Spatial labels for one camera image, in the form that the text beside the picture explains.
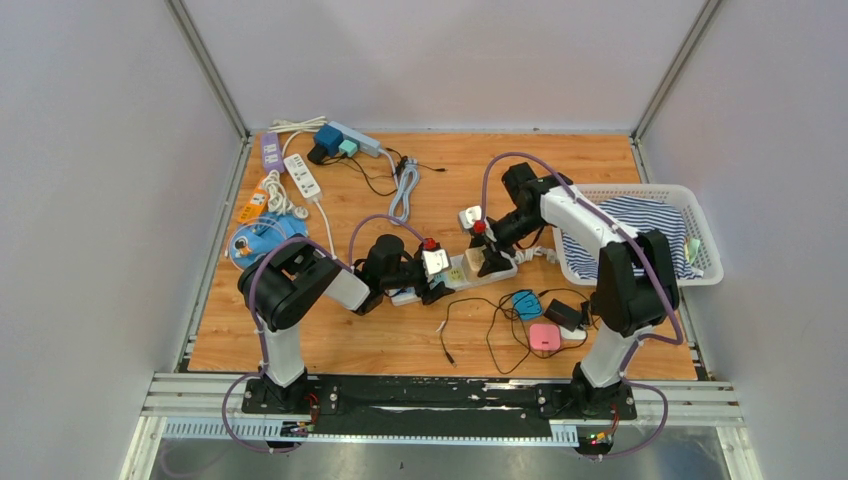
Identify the white power strip blue USB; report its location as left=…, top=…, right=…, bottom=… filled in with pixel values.
left=389, top=246, right=561, bottom=308

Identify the light blue cable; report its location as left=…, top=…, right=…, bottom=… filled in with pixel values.
left=387, top=157, right=422, bottom=227

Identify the black charger with cable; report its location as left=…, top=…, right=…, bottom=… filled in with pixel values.
left=438, top=294, right=591, bottom=377

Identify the wooden cube adapter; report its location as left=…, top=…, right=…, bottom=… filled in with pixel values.
left=462, top=247, right=485, bottom=277

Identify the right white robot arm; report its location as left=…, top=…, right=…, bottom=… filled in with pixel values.
left=469, top=154, right=683, bottom=418

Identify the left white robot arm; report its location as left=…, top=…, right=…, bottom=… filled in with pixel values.
left=237, top=234, right=454, bottom=413

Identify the small blue charger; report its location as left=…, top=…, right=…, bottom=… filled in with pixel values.
left=511, top=290, right=544, bottom=322

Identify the pink square charger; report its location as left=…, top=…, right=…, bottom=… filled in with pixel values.
left=528, top=323, right=562, bottom=352

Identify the white square charger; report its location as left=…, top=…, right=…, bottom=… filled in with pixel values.
left=559, top=327, right=588, bottom=342

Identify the striped blue white cloth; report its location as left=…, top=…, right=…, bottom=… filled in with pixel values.
left=562, top=196, right=703, bottom=280

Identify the light blue power strip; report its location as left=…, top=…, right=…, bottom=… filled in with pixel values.
left=328, top=121, right=383, bottom=158

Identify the dark blue cube adapter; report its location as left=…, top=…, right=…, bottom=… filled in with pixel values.
left=313, top=124, right=344, bottom=157

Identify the orange power strip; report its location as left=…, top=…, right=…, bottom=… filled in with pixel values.
left=236, top=185, right=269, bottom=224

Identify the purple power strip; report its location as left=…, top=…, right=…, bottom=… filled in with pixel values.
left=259, top=132, right=285, bottom=174

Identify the white plastic basket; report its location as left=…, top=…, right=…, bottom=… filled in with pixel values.
left=541, top=184, right=724, bottom=288

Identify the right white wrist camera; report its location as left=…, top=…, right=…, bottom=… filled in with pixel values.
left=458, top=205, right=495, bottom=245

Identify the black mounting rail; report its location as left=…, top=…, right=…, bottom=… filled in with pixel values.
left=240, top=375, right=637, bottom=439

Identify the white power strip with cord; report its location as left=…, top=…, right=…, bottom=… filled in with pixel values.
left=283, top=154, right=323, bottom=203

